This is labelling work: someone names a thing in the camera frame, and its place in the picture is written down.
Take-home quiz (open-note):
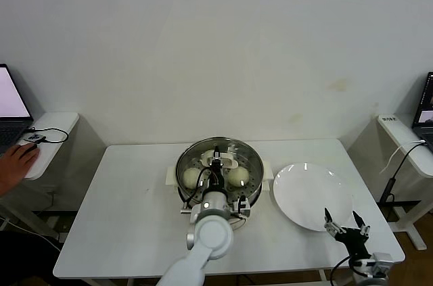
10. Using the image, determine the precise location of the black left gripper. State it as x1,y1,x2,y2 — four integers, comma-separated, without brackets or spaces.
206,145,227,194

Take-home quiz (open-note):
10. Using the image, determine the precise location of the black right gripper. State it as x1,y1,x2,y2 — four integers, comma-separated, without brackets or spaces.
323,207,371,260

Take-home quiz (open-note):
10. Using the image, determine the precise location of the round glass pot lid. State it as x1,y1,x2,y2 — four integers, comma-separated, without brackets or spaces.
175,136,264,199

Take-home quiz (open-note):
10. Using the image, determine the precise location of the perforated stainless steamer basket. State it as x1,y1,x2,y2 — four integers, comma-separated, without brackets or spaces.
175,136,264,215

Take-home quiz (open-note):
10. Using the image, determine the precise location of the person's bare hand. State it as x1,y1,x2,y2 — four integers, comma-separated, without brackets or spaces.
0,143,40,197

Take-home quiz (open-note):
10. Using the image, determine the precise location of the cream electric cooker pot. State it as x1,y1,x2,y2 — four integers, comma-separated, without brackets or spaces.
164,160,274,233

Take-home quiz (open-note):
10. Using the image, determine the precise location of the round white plate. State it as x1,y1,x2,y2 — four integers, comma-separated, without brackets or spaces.
272,162,355,232

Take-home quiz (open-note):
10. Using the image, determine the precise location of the white side desk with label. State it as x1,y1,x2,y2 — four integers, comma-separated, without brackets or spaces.
378,115,433,252

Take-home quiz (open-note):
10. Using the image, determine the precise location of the black laptop with dark screen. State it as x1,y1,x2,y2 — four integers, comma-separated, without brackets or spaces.
411,72,433,150

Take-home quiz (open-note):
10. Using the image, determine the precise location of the white side desk rounded corner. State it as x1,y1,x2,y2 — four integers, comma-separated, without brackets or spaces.
0,112,81,249

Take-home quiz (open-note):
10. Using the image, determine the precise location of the small black usb hub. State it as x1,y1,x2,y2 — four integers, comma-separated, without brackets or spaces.
23,133,47,145

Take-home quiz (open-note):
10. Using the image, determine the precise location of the black laptop with slim bezel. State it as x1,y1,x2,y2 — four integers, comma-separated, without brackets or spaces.
0,64,34,155

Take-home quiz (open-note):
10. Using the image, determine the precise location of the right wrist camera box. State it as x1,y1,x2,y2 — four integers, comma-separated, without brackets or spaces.
371,252,394,279

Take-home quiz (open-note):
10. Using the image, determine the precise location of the black cable with adapter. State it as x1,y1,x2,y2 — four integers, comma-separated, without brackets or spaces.
380,143,426,204

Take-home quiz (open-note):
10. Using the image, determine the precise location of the white flat cable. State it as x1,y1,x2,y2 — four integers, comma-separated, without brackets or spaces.
378,141,426,175

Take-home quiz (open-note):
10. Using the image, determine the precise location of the thin black hub cable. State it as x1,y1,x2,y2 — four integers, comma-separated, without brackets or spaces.
26,126,68,145

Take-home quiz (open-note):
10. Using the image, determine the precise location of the thin white floor cable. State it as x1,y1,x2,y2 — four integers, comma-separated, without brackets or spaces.
0,216,62,252

